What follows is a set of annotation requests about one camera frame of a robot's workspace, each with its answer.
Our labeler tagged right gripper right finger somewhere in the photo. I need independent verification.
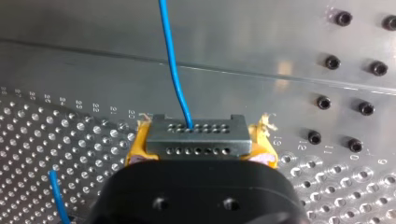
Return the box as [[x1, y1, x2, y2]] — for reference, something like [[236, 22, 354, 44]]
[[241, 112, 279, 170]]

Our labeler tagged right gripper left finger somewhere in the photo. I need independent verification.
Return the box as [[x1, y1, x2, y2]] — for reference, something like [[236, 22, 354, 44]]
[[124, 112, 160, 168]]

